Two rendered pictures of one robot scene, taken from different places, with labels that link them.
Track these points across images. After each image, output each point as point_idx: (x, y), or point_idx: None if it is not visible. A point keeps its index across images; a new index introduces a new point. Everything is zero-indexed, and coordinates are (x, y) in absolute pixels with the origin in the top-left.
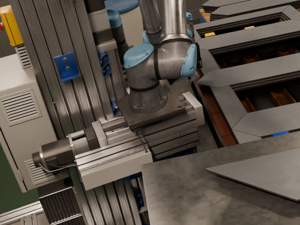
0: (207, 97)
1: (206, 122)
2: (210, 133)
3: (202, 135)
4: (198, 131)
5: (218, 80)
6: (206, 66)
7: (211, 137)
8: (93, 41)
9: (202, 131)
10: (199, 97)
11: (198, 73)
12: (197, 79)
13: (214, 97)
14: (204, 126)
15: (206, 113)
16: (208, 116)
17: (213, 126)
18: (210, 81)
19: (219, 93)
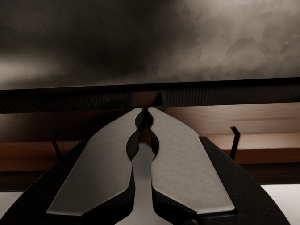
0: (31, 154)
1: (77, 85)
2: (21, 84)
3: (10, 61)
4: (29, 55)
5: (126, 221)
6: (297, 204)
7: (1, 85)
8: None
9: (30, 65)
10: (127, 108)
11: (274, 156)
12: (222, 145)
13: (19, 176)
14: (58, 77)
15: (217, 81)
16: (202, 82)
17: (160, 85)
18: (135, 197)
19: (7, 208)
